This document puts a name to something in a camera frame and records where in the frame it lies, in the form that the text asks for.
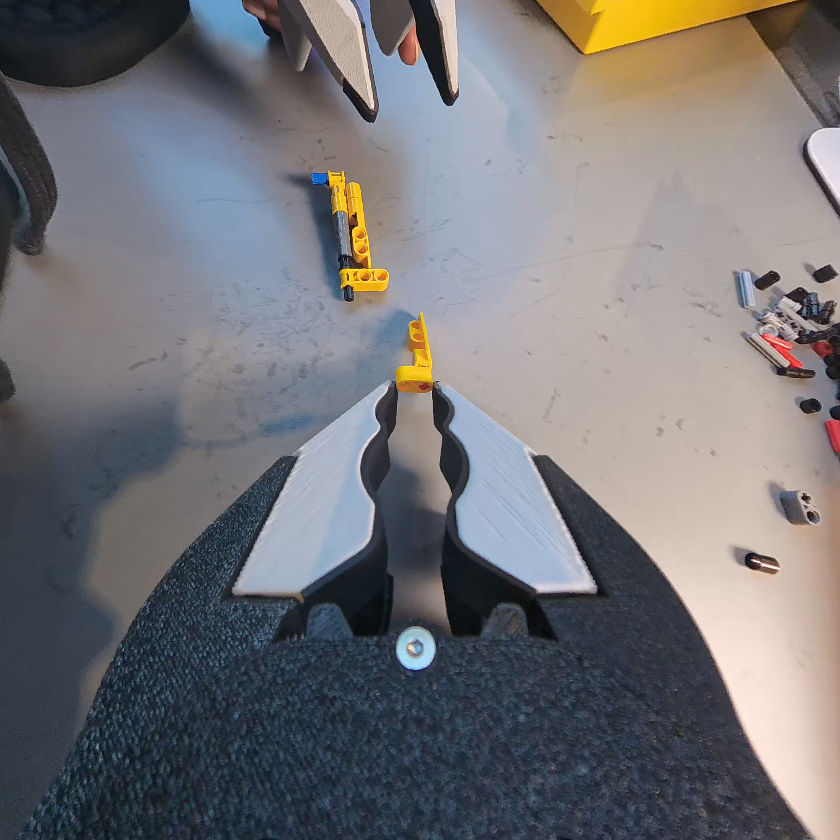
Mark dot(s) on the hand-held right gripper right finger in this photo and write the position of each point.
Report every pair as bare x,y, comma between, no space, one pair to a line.
512,525

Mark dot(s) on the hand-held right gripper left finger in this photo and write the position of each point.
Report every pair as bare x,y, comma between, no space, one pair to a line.
315,525

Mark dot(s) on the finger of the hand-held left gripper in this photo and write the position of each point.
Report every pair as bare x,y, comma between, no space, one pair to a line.
441,46
334,39

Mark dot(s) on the yellow toy actuator assembly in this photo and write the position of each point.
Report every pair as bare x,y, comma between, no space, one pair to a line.
361,243

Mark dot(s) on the yellow angled toy beam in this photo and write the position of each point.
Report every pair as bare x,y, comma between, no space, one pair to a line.
420,341

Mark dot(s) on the small yellow toy beam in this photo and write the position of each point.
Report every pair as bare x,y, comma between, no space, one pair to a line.
366,279

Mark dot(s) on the person's left forearm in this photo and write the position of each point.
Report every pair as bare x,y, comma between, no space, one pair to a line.
79,39

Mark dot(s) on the grey desk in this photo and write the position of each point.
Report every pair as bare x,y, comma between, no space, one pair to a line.
590,262

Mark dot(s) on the person's left hand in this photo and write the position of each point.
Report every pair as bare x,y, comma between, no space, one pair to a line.
409,49

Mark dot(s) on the yellow bin with toy vehicle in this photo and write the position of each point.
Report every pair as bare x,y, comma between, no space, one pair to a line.
656,19

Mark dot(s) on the black toy pin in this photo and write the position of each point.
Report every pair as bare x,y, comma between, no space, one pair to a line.
762,563

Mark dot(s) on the grey toy connector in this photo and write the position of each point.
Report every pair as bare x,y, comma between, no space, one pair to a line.
799,508

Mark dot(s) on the person's black hoodie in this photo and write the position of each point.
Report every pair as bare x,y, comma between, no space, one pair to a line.
33,177

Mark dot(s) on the pile of small toy parts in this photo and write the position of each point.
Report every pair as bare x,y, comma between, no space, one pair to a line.
794,328

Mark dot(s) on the white rounded board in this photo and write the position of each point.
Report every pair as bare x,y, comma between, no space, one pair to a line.
828,164

